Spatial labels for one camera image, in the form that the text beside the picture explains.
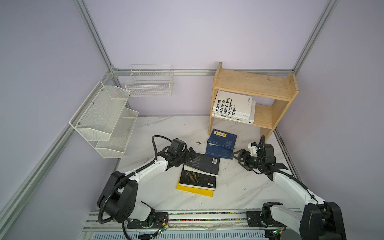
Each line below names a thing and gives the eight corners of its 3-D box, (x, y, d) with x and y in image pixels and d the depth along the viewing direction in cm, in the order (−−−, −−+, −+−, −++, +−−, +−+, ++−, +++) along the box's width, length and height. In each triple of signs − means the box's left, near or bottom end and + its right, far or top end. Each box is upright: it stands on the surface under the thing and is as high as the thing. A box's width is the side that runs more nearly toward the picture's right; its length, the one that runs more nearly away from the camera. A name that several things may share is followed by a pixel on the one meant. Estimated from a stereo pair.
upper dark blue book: (208, 141, 107) (208, 139, 105) (212, 129, 114) (212, 127, 112) (233, 149, 103) (234, 147, 101) (237, 136, 110) (237, 135, 108)
